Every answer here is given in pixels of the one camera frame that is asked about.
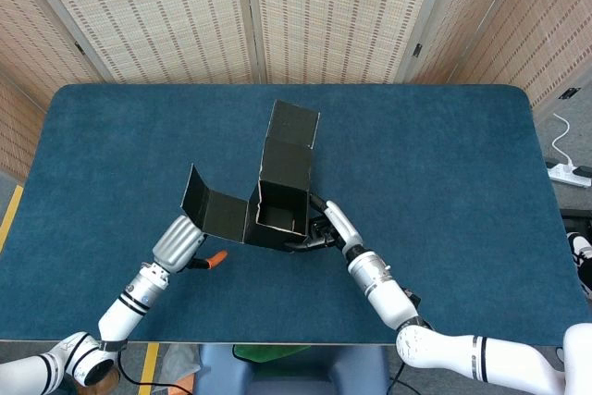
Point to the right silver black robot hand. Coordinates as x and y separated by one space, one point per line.
340 224

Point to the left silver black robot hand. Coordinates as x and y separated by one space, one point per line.
178 242

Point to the black cardboard box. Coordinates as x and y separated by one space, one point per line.
287 168

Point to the black screen hinge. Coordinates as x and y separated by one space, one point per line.
417 49
569 93
79 48

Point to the brown leather shoe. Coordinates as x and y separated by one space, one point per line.
109 381

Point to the white power strip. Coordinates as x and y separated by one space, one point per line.
566 175

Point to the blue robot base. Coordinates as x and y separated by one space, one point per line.
287 376

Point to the black floor object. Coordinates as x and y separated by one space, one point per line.
578 218

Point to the bamboo folding screen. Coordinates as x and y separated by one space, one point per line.
162 20

